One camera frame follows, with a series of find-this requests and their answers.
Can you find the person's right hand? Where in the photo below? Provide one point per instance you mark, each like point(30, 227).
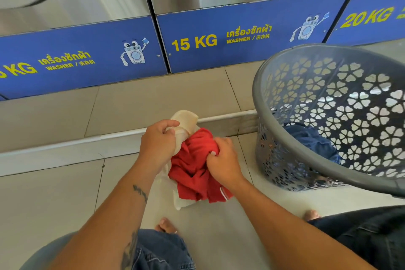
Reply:
point(226, 165)

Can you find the person's left hand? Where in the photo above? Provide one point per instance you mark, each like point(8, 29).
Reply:
point(158, 149)

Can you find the red garment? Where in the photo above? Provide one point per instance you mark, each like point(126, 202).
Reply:
point(193, 171)

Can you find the white mesh laundry bag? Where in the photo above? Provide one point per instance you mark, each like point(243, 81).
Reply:
point(186, 121)

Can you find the blue garment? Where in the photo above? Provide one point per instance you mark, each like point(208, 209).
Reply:
point(313, 143)

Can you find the person's right forearm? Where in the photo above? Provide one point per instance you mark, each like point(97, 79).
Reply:
point(284, 238)

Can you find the person's left forearm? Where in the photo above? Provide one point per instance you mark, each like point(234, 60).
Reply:
point(104, 225)

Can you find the person's right foot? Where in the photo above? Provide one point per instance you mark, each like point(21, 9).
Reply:
point(311, 215)

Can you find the grey plastic laundry basket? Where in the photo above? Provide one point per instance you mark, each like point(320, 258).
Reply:
point(364, 181)

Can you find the person's blue denim shorts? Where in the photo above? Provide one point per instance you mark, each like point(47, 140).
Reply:
point(364, 235)

